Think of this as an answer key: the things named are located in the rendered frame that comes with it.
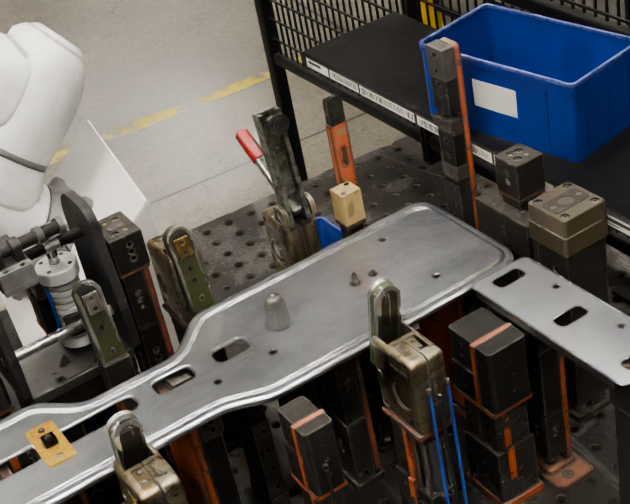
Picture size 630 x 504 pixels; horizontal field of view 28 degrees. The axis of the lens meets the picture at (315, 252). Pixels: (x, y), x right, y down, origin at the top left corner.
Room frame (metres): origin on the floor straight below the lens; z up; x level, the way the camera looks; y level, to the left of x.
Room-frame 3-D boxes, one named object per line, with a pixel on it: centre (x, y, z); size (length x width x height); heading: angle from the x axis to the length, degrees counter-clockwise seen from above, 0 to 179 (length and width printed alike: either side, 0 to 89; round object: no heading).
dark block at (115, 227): (1.51, 0.27, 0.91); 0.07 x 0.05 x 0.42; 26
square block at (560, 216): (1.43, -0.35, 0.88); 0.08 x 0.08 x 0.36; 26
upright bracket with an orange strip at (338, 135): (1.61, -0.07, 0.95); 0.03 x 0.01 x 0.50; 116
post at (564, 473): (1.31, -0.27, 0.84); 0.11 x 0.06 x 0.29; 26
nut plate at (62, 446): (1.22, 0.37, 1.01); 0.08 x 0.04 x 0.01; 26
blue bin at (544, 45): (1.73, -0.38, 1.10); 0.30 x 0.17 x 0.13; 36
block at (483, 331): (1.29, -0.19, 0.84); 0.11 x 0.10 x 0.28; 26
